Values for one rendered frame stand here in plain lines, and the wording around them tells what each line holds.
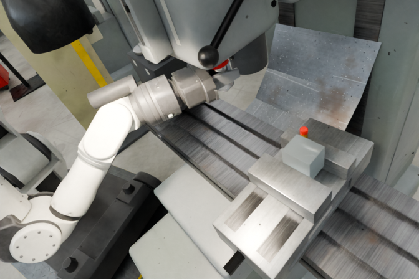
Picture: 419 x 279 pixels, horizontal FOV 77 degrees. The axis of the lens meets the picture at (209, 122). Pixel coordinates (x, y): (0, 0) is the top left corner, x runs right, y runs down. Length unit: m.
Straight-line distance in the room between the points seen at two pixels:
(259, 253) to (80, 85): 2.00
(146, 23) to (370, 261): 0.55
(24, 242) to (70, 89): 1.80
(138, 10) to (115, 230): 0.99
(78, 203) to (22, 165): 0.50
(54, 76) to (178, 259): 1.72
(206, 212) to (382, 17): 0.64
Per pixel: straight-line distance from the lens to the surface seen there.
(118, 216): 1.28
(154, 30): 0.44
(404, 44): 0.77
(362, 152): 0.63
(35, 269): 1.70
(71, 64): 2.25
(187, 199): 0.78
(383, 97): 0.87
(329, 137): 0.65
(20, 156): 1.05
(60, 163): 1.14
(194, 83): 0.51
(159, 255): 0.89
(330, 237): 0.61
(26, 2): 0.30
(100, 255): 1.25
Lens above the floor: 1.54
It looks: 42 degrees down
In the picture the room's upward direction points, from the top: 20 degrees counter-clockwise
